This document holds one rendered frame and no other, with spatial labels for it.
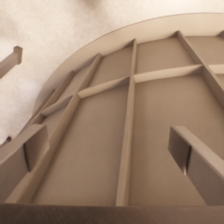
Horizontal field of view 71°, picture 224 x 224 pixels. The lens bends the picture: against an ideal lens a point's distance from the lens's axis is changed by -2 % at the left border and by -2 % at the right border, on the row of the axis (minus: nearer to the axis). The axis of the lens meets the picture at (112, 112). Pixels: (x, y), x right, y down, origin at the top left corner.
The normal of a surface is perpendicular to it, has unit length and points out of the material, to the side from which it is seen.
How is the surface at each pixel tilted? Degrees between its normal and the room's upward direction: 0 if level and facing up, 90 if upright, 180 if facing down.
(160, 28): 0
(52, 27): 0
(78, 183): 90
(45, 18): 0
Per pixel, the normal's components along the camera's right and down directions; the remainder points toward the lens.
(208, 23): -0.14, 0.63
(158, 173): -0.29, -0.76
